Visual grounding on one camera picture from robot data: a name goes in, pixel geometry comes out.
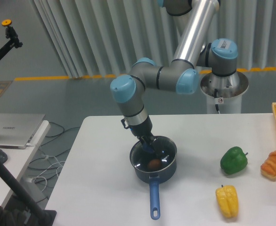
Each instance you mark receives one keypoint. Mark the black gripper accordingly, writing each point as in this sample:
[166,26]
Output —
[149,142]

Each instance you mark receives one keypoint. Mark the glass pot lid blue knob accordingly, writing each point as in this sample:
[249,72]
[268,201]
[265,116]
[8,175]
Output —
[162,154]

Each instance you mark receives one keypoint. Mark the blue saucepan with handle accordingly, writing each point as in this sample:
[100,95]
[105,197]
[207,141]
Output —
[154,179]

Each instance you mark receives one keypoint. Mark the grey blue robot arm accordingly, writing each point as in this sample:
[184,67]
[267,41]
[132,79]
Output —
[180,76]

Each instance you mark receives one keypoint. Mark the brown egg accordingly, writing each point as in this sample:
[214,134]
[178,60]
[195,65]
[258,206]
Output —
[154,165]

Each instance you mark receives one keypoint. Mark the green bell pepper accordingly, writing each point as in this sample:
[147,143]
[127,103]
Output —
[233,161]

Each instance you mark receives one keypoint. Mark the yellow bell pepper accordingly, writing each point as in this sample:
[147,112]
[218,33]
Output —
[227,200]

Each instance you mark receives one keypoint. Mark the orange croissant bread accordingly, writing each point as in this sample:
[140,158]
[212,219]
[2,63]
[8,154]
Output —
[268,168]

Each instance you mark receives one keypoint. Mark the black tripod pole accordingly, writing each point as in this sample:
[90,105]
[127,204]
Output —
[45,217]

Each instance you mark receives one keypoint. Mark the silver laptop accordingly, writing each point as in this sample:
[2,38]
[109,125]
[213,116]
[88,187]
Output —
[17,129]

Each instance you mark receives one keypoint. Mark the white side table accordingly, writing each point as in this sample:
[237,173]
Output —
[17,163]

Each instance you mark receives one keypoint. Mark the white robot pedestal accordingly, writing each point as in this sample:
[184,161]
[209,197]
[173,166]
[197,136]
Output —
[224,94]

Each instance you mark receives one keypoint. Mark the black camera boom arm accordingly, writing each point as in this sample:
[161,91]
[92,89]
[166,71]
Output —
[12,36]

